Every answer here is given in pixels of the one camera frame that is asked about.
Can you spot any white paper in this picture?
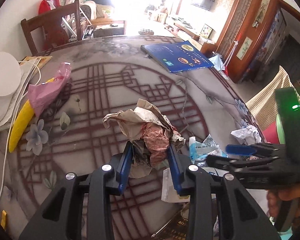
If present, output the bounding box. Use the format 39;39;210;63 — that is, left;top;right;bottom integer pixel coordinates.
230;125;262;145

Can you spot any brown gold cigarette box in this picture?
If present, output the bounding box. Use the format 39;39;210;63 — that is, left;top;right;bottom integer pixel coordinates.
151;203;190;240

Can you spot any brown paper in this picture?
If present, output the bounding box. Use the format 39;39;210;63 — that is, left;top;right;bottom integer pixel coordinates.
103;99;186;179

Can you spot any pink plastic snack bag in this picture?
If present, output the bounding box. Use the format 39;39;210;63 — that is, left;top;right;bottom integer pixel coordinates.
27;62;71;117

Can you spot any red green trash bin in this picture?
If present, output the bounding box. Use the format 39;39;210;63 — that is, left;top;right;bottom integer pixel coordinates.
262;114;286;144

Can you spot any person's right hand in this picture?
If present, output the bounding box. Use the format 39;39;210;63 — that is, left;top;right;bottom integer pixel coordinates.
267;184;300;218

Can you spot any teal clear plastic wrapper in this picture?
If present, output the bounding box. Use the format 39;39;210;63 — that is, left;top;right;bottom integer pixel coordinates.
189;134;228;167

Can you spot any beige checked chair cover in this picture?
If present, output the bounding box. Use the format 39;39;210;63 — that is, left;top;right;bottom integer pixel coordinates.
246;66;300;131

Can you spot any light blue plastic bag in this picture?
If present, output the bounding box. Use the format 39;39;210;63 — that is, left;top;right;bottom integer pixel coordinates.
209;53;226;74

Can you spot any yellow silicone banana case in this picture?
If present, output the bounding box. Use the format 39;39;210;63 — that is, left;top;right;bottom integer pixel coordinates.
8;77;56;153

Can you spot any blue hardcover book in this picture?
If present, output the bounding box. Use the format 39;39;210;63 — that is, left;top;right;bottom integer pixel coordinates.
140;41;213;73

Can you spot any low wooden tv cabinet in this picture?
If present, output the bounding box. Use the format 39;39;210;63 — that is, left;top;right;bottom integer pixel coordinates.
165;17;217;57

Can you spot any small rolling stool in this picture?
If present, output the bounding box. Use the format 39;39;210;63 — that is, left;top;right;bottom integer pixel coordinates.
138;29;154;36

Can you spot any stack of white papers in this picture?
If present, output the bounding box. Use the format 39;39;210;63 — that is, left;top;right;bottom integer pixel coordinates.
0;57;40;131

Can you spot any white desk lamp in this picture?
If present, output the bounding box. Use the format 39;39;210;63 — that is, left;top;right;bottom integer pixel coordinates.
0;52;21;120

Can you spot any dark wooden chair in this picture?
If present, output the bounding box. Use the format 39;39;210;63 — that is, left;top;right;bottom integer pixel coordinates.
20;0;82;56

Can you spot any wooden sofa with cushions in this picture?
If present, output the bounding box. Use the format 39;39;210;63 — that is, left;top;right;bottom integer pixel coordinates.
80;0;126;38

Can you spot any white power cable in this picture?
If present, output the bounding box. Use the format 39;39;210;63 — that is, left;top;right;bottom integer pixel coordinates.
0;60;42;203

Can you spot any wall-mounted television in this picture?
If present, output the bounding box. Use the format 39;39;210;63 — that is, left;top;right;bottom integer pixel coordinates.
191;0;215;11

